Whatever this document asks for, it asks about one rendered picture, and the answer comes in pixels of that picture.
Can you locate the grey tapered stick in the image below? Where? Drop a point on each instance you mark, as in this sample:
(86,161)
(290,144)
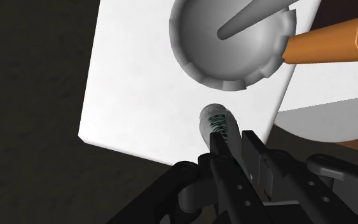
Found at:
(247,20)

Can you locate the grey scalloped bowl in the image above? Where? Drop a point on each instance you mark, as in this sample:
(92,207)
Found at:
(203,52)

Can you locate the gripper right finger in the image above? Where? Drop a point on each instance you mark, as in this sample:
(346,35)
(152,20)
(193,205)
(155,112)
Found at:
(293,189)

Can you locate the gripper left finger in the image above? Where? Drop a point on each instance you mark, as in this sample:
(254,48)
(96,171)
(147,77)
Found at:
(228,183)

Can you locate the grey marker pen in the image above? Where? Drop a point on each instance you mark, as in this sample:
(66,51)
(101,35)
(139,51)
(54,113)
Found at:
(233,128)

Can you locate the white toilet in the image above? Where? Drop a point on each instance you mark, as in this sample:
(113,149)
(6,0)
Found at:
(129,99)

